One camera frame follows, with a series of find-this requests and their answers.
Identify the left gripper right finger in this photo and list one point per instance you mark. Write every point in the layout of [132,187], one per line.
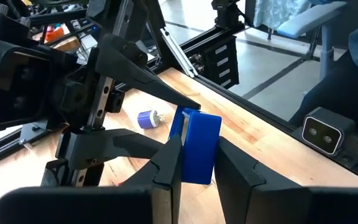
[291,205]

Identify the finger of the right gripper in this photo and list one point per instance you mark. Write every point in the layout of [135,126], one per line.
[89,146]
[120,62]

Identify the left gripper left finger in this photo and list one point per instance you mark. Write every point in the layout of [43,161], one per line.
[104,205]

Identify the blue plastic charger block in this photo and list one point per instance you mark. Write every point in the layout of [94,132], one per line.
[202,146]

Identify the white charger with blue cap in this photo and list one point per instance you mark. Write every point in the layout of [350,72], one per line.
[146,119]

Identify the black controller box white labels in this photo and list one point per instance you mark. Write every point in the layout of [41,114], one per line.
[219,62]

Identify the teal patterned cloth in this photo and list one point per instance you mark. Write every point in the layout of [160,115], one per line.
[275,12]

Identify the grey chair armrest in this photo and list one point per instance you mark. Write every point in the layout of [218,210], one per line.
[306,21]

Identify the silver aluminium bracket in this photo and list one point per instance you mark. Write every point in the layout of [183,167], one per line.
[179,53]

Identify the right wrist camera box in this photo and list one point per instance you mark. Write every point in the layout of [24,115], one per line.
[14,87]

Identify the black table-level camera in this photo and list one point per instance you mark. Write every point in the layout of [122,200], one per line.
[322,137]

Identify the black rig frame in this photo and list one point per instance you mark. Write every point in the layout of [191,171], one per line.
[259,110]

